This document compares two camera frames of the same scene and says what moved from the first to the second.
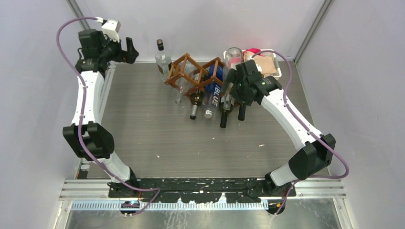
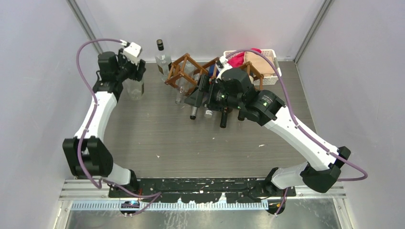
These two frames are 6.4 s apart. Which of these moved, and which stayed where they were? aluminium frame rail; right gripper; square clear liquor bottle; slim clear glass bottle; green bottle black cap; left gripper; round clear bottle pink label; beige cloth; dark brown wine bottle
Moved: round clear bottle pink label; right gripper; left gripper
Stayed: aluminium frame rail; slim clear glass bottle; beige cloth; dark brown wine bottle; square clear liquor bottle; green bottle black cap
